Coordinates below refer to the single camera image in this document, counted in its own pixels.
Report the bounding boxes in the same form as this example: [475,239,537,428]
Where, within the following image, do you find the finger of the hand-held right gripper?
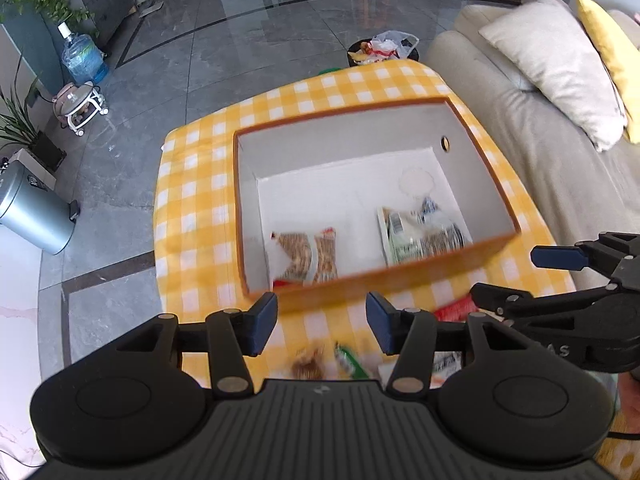
[530,231,640,289]
[470,282,623,319]

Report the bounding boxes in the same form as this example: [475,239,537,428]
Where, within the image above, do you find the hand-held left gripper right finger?
[365,290,539,396]

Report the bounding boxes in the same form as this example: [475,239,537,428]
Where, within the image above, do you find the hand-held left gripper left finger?
[116,292,279,396]

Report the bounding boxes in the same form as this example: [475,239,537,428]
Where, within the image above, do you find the green sausage stick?
[333,342,374,380]

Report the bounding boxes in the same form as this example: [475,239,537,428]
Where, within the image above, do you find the red snack bar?
[433,294,476,322]

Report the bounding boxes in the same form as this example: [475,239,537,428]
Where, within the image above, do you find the brown nut snack packet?
[291,344,326,380]

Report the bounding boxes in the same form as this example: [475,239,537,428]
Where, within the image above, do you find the orange cardboard box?
[232,95,523,314]

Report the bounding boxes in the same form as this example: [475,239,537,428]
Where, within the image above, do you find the brown peanut bar packet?
[270,227,341,287]

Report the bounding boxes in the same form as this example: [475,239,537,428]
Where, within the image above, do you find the blue white snack packet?
[412,197,451,226]

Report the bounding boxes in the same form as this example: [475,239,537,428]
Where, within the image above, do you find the beige sofa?
[425,0,640,311]

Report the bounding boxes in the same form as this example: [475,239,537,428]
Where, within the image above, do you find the yellow checkered tablecloth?
[152,59,577,397]

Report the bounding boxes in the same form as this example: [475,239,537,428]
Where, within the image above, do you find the white pillow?
[478,0,629,154]

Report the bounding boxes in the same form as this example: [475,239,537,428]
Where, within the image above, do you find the yellow pillow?
[574,0,640,146]

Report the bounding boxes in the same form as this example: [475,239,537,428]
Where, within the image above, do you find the silver trash can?
[0,160,81,256]

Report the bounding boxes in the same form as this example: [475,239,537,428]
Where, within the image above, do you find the black planter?
[27,130,68,174]

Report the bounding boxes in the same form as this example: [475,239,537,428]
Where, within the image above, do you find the black waste basket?
[346,37,422,69]

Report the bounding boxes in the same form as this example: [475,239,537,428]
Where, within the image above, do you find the small white stool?
[52,81,110,137]

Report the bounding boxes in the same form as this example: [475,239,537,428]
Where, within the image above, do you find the blue water bottle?
[57,21,111,85]

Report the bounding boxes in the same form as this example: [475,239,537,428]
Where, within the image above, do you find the potted leafy plant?
[0,54,47,152]

